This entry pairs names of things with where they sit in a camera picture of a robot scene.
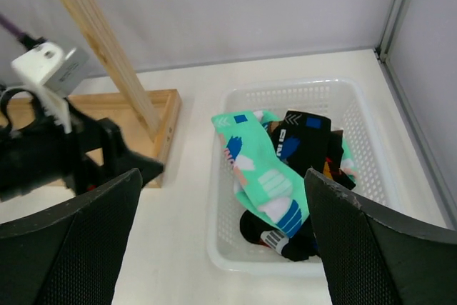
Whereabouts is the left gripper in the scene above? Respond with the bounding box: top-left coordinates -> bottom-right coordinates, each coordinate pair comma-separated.
1,88 -> 164,201

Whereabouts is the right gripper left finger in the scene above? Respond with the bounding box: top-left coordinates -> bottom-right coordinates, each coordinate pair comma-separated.
1,169 -> 142,304

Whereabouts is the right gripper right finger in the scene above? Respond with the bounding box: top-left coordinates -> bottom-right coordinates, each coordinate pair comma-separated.
304,169 -> 456,304

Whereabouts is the argyle red orange sock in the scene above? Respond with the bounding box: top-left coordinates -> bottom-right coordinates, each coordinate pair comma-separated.
323,130 -> 356,190

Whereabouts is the green white sock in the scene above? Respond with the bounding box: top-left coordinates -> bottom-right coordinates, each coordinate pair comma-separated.
211,110 -> 309,238

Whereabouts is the black white-striped sock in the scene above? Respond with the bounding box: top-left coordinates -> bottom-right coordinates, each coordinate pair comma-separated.
239,211 -> 321,262

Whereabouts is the wooden hanger rack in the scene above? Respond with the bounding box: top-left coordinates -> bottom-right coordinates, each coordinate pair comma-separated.
0,0 -> 183,189

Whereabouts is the teal white sock in basket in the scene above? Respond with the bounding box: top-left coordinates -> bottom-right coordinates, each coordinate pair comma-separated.
340,138 -> 358,182

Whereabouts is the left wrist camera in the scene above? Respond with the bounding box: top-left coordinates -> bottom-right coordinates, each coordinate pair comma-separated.
10,41 -> 91,134

